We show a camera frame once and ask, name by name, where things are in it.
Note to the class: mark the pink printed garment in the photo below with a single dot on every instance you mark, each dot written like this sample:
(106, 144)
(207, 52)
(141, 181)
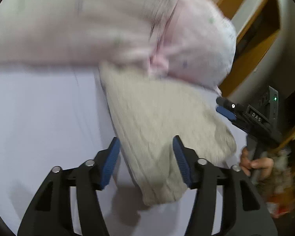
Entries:
(113, 24)

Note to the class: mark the white bed sheet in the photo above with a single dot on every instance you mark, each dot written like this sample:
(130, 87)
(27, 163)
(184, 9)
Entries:
(46, 127)

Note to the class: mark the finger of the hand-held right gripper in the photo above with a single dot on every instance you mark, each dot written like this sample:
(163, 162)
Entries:
(227, 109)

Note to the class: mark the beige knit garment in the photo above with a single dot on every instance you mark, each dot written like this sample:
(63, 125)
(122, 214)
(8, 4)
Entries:
(159, 127)

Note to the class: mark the person's furry sleeve forearm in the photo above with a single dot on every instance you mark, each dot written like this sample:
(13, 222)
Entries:
(280, 169)

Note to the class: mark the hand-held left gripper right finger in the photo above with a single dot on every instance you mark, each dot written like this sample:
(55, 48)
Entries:
(182, 161)

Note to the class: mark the wooden shelf unit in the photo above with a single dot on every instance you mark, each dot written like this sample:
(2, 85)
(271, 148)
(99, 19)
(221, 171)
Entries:
(258, 39)

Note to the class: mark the person's right hand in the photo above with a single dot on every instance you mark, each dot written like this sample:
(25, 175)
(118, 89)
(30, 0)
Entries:
(257, 164)

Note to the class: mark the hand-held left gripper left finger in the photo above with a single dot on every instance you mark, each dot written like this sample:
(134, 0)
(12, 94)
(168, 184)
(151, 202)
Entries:
(110, 161)

